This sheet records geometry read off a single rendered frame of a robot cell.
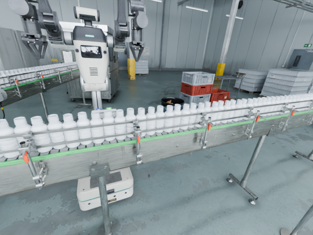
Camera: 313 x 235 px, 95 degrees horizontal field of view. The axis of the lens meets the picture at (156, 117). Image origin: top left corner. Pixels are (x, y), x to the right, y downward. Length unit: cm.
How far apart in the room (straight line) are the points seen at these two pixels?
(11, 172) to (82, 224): 100
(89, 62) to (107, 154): 74
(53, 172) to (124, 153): 34
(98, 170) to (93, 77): 73
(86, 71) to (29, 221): 144
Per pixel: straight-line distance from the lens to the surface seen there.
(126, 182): 161
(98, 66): 128
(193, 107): 95
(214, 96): 377
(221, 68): 1085
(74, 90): 478
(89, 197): 162
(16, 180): 93
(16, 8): 81
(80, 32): 136
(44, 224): 188
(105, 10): 1302
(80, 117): 76
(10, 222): 205
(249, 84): 791
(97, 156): 83
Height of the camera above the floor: 144
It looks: 24 degrees down
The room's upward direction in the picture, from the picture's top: 4 degrees clockwise
